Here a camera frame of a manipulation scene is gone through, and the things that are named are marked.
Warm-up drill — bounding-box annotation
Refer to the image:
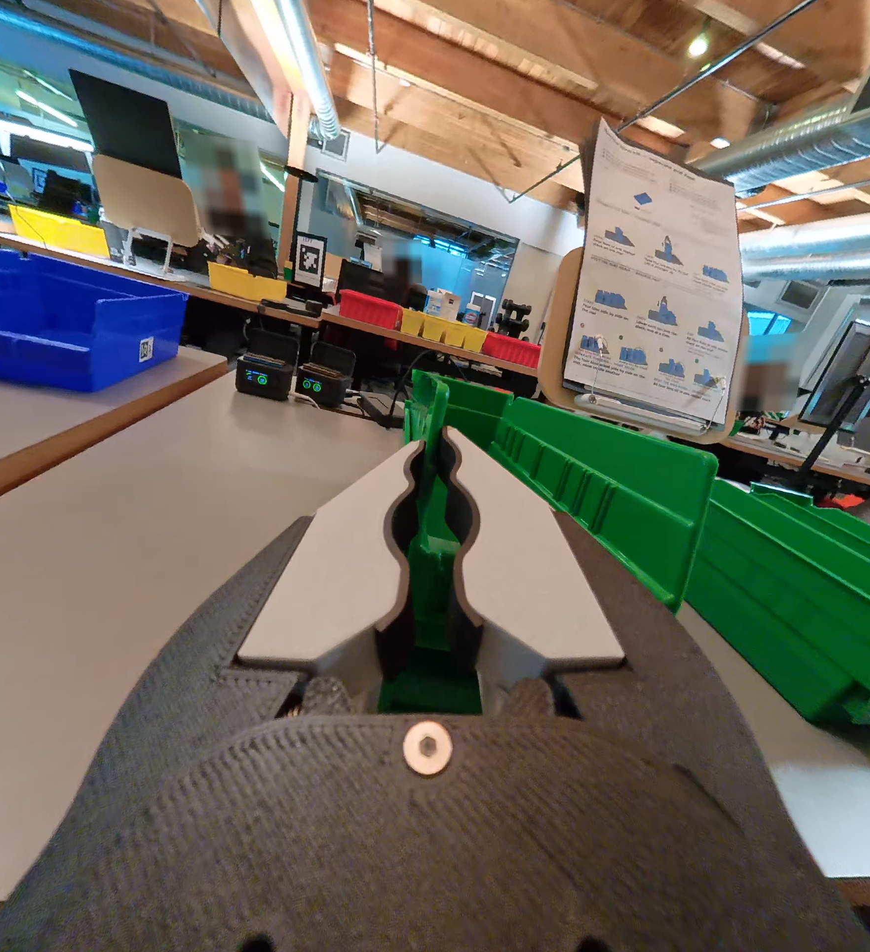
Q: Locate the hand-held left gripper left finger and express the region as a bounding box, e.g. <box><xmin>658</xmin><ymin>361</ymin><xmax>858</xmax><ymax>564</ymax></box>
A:
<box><xmin>235</xmin><ymin>440</ymin><xmax>428</xmax><ymax>679</ymax></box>

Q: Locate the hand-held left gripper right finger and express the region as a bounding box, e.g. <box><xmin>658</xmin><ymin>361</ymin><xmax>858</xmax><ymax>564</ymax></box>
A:
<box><xmin>441</xmin><ymin>425</ymin><xmax>627</xmax><ymax>684</ymax></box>

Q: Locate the grey desk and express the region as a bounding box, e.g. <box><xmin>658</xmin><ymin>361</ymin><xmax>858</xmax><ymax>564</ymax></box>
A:
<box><xmin>0</xmin><ymin>346</ymin><xmax>229</xmax><ymax>518</ymax></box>
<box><xmin>0</xmin><ymin>368</ymin><xmax>870</xmax><ymax>901</ymax></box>

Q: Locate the black battery charger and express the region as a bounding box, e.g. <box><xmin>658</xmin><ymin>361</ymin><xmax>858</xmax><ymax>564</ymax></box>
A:
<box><xmin>235</xmin><ymin>327</ymin><xmax>300</xmax><ymax>403</ymax></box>
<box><xmin>295</xmin><ymin>341</ymin><xmax>356</xmax><ymax>409</ymax></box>

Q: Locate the red plastic bin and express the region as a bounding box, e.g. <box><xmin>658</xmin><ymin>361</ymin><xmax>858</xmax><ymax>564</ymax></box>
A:
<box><xmin>481</xmin><ymin>332</ymin><xmax>542</xmax><ymax>367</ymax></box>
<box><xmin>338</xmin><ymin>290</ymin><xmax>400</xmax><ymax>328</ymax></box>

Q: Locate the wood-top workbench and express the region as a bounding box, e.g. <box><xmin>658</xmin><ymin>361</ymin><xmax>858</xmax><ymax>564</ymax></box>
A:
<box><xmin>725</xmin><ymin>431</ymin><xmax>870</xmax><ymax>493</ymax></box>

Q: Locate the black screen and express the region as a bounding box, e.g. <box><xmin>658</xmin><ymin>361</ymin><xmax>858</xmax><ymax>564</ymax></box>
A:
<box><xmin>338</xmin><ymin>264</ymin><xmax>399</xmax><ymax>298</ymax></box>

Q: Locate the large yellow bin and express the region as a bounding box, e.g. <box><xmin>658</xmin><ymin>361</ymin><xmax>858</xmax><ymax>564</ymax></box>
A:
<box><xmin>9</xmin><ymin>204</ymin><xmax>111</xmax><ymax>257</ymax></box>
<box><xmin>208</xmin><ymin>262</ymin><xmax>289</xmax><ymax>302</ymax></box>

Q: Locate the printed instruction sheet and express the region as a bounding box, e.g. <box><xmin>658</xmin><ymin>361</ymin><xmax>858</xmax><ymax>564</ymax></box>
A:
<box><xmin>563</xmin><ymin>118</ymin><xmax>744</xmax><ymax>426</ymax></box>

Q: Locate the black white marker sign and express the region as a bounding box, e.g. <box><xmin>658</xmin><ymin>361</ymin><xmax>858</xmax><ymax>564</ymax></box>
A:
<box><xmin>291</xmin><ymin>232</ymin><xmax>329</xmax><ymax>287</ymax></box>

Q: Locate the black stand pole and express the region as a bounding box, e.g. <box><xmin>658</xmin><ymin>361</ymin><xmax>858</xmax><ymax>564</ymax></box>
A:
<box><xmin>799</xmin><ymin>375</ymin><xmax>870</xmax><ymax>470</ymax></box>

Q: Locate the blue plastic bin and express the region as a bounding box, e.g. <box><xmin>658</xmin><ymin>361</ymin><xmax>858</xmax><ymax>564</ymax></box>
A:
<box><xmin>0</xmin><ymin>245</ymin><xmax>189</xmax><ymax>394</ymax></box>

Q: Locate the clear acrylic sign holder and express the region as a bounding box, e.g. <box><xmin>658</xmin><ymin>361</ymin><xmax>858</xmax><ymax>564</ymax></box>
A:
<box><xmin>124</xmin><ymin>227</ymin><xmax>175</xmax><ymax>272</ymax></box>

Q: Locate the tall upright monitor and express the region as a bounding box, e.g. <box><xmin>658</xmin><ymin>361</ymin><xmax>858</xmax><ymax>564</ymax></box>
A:
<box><xmin>799</xmin><ymin>320</ymin><xmax>870</xmax><ymax>428</ymax></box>

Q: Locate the black disc floor lamp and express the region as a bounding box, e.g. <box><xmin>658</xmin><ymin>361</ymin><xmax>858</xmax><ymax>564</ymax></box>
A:
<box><xmin>286</xmin><ymin>167</ymin><xmax>318</xmax><ymax>239</ymax></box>

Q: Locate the silver ribbed duct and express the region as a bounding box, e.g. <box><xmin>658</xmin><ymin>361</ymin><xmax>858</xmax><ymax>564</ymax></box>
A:
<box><xmin>741</xmin><ymin>247</ymin><xmax>870</xmax><ymax>282</ymax></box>
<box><xmin>738</xmin><ymin>208</ymin><xmax>870</xmax><ymax>257</ymax></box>
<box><xmin>691</xmin><ymin>97</ymin><xmax>870</xmax><ymax>198</ymax></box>
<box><xmin>271</xmin><ymin>0</ymin><xmax>341</xmax><ymax>138</ymax></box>

